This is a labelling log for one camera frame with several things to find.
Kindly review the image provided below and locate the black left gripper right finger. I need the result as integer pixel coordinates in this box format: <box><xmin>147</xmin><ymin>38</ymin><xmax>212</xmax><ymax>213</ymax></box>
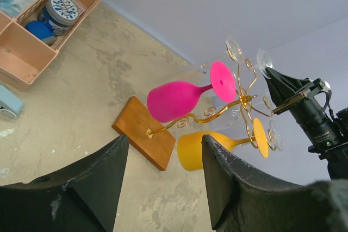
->
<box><xmin>202</xmin><ymin>135</ymin><xmax>347</xmax><ymax>231</ymax></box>

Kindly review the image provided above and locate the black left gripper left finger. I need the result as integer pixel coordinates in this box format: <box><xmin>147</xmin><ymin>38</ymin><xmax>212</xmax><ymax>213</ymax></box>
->
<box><xmin>1</xmin><ymin>135</ymin><xmax>129</xmax><ymax>231</ymax></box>

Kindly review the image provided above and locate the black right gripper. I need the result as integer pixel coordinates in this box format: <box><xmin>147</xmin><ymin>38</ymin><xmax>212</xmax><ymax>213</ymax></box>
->
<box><xmin>265</xmin><ymin>67</ymin><xmax>343</xmax><ymax>145</ymax></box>

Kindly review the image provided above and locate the clear wine glass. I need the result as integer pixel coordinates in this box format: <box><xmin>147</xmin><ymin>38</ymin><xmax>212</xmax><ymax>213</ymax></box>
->
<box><xmin>190</xmin><ymin>34</ymin><xmax>244</xmax><ymax>74</ymax></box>
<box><xmin>227</xmin><ymin>95</ymin><xmax>274</xmax><ymax>128</ymax></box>

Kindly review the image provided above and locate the yellow plastic wine glass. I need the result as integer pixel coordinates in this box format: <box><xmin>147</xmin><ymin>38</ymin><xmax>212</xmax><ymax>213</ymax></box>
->
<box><xmin>177</xmin><ymin>117</ymin><xmax>270</xmax><ymax>172</ymax></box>

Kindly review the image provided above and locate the pink plastic wine glass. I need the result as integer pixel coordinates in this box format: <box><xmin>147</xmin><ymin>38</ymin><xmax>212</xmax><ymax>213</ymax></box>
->
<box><xmin>146</xmin><ymin>61</ymin><xmax>236</xmax><ymax>123</ymax></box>

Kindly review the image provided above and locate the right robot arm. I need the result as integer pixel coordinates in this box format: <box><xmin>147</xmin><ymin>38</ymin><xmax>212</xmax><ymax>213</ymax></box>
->
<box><xmin>201</xmin><ymin>67</ymin><xmax>347</xmax><ymax>231</ymax></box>

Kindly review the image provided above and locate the wooden rack base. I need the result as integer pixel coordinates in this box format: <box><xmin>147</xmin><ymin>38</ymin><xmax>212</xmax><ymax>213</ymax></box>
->
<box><xmin>112</xmin><ymin>96</ymin><xmax>176</xmax><ymax>171</ymax></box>

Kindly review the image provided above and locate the light blue correction tape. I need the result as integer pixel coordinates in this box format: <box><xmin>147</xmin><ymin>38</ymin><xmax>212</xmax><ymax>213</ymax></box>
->
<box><xmin>1</xmin><ymin>85</ymin><xmax>24</xmax><ymax>118</ymax></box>

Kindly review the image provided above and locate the peach plastic file organizer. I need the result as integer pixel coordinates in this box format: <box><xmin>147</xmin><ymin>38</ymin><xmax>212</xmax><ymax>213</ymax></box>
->
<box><xmin>1</xmin><ymin>0</ymin><xmax>101</xmax><ymax>91</ymax></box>

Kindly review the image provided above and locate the round blue patterned tin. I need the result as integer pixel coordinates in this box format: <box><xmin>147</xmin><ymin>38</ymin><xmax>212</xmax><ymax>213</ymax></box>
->
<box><xmin>43</xmin><ymin>0</ymin><xmax>79</xmax><ymax>36</ymax></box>

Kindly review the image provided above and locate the gold wire glass rack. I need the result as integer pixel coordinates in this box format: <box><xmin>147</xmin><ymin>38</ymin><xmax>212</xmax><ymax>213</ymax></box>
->
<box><xmin>150</xmin><ymin>58</ymin><xmax>271</xmax><ymax>157</ymax></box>

